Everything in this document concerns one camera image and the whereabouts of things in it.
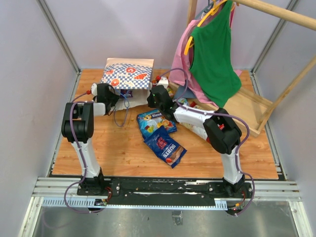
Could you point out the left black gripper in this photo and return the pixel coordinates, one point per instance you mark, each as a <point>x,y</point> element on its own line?
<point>116,98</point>

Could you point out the blue checkered paper bag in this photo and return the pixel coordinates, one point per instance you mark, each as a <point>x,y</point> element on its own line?
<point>127,73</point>

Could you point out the wooden clothes rack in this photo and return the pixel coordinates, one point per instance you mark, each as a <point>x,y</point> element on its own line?
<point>254,109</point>

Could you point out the pink shirt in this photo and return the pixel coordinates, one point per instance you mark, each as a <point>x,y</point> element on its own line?
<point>181,74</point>

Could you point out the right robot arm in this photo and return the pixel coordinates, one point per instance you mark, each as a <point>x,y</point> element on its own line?
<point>222,132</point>

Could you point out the yellow hanger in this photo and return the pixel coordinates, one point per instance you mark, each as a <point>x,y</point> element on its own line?
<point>211,12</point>

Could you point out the dark blue snack packet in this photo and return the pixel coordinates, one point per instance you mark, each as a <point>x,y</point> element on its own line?
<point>165,148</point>

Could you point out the blue crumpled cloth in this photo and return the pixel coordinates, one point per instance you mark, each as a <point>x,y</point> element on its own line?
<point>183,92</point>

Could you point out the purple snack packet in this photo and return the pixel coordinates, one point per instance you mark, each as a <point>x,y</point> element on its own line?
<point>126,93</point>

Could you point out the red chips bag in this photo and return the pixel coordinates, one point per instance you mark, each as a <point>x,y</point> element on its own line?
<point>197,130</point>

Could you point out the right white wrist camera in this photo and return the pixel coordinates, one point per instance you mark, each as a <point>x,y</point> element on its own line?
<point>161,80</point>

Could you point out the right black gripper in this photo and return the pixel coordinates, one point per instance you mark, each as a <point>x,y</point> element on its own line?
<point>149,100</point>

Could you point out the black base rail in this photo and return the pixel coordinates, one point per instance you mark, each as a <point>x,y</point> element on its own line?
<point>164,192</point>

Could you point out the green tank top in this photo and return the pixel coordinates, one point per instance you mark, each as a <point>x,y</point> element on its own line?
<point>211,66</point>

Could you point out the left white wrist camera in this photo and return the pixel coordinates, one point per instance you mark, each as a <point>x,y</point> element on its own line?
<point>93,89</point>

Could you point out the teal snack packet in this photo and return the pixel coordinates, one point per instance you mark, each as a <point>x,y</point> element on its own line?
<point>183,101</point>

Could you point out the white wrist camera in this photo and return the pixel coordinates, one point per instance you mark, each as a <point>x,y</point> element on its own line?
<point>93,89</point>
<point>161,80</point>

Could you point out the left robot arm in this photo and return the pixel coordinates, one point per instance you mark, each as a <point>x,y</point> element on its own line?
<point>78,128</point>

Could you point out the blue Slendy candy bag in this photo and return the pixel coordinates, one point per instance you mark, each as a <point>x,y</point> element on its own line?
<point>149,122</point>

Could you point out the grey hanger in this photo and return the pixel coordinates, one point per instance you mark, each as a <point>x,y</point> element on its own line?
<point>205,10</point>

